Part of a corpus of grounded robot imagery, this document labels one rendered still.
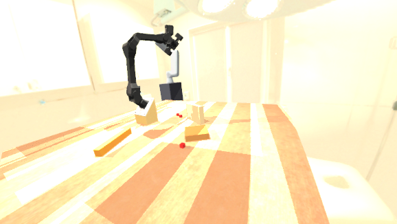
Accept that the orange long bar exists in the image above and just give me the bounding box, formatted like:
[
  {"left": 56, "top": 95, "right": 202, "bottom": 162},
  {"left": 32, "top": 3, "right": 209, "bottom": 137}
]
[{"left": 93, "top": 128, "right": 132, "bottom": 157}]

